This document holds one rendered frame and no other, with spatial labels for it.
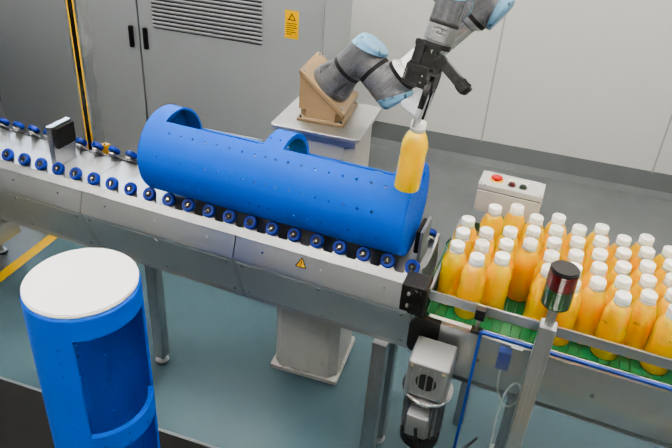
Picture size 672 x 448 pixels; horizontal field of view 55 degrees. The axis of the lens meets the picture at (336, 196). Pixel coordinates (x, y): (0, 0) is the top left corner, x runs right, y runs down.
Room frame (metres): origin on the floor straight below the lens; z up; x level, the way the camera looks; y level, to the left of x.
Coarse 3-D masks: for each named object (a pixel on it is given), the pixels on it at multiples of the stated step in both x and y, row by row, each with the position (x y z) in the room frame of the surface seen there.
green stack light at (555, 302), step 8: (544, 288) 1.14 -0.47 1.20; (544, 296) 1.13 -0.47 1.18; (552, 296) 1.12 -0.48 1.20; (560, 296) 1.11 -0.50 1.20; (568, 296) 1.11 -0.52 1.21; (544, 304) 1.13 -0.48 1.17; (552, 304) 1.12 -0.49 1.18; (560, 304) 1.11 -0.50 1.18; (568, 304) 1.12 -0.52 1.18; (560, 312) 1.11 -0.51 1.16
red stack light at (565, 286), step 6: (552, 276) 1.13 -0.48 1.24; (546, 282) 1.14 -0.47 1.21; (552, 282) 1.12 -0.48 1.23; (558, 282) 1.12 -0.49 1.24; (564, 282) 1.11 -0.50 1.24; (570, 282) 1.11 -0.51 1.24; (576, 282) 1.12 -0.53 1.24; (552, 288) 1.12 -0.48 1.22; (558, 288) 1.11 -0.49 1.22; (564, 288) 1.11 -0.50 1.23; (570, 288) 1.11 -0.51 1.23; (564, 294) 1.11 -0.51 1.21
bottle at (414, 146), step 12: (408, 132) 1.51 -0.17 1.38; (420, 132) 1.50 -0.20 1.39; (408, 144) 1.49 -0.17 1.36; (420, 144) 1.49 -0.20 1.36; (408, 156) 1.49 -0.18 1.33; (420, 156) 1.49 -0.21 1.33; (408, 168) 1.48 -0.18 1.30; (420, 168) 1.49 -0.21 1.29; (396, 180) 1.50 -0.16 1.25; (408, 180) 1.48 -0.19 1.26; (420, 180) 1.50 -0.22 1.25; (408, 192) 1.48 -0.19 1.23
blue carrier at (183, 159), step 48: (144, 144) 1.79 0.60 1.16; (192, 144) 1.75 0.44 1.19; (240, 144) 1.73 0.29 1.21; (288, 144) 1.73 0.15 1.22; (192, 192) 1.73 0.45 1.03; (240, 192) 1.66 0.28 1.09; (288, 192) 1.61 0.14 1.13; (336, 192) 1.57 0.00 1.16; (384, 192) 1.54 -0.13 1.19; (384, 240) 1.51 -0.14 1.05
